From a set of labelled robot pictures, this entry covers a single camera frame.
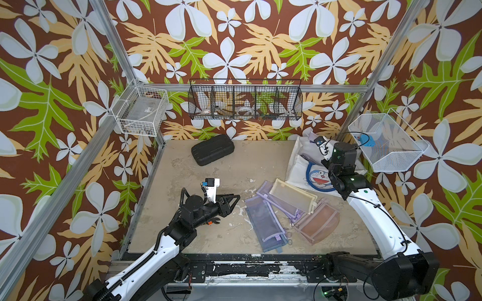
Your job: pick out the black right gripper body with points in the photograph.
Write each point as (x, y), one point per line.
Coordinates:
(331, 168)

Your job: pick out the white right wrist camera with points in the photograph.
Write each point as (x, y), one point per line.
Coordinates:
(322, 143)

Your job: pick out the black wire basket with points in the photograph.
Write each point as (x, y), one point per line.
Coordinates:
(244, 99)

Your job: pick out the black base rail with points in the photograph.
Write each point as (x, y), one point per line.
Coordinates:
(199, 268)

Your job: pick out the orange black pliers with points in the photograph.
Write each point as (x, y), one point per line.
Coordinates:
(215, 220)

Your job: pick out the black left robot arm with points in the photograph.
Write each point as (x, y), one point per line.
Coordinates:
(129, 283)

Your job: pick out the purple mesh pouch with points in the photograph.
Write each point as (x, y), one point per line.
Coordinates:
(293, 213)
(310, 150)
(271, 235)

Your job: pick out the white hexagonal mesh basket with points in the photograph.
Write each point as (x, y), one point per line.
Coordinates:
(397, 144)

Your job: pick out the black hard zipper case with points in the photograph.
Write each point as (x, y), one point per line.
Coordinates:
(213, 149)

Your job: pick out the pink mesh pouch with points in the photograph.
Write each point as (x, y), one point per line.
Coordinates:
(318, 225)

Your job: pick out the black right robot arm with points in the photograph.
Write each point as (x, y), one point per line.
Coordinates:
(405, 270)

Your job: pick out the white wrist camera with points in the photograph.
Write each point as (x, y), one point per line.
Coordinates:
(322, 143)
(209, 188)

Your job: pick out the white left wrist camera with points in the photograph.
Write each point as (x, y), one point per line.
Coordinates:
(209, 188)

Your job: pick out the purple mesh pouch bottom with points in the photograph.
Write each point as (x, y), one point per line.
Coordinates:
(271, 235)

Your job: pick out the white wire basket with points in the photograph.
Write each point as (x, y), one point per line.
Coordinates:
(140, 110)

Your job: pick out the small blue object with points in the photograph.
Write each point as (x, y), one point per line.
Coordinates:
(367, 140)

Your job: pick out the white Doraemon canvas bag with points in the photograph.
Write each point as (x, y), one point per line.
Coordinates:
(304, 174)

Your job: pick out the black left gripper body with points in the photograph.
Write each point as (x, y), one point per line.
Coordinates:
(208, 211)

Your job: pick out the cream mesh pouch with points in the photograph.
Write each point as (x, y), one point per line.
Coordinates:
(296, 197)

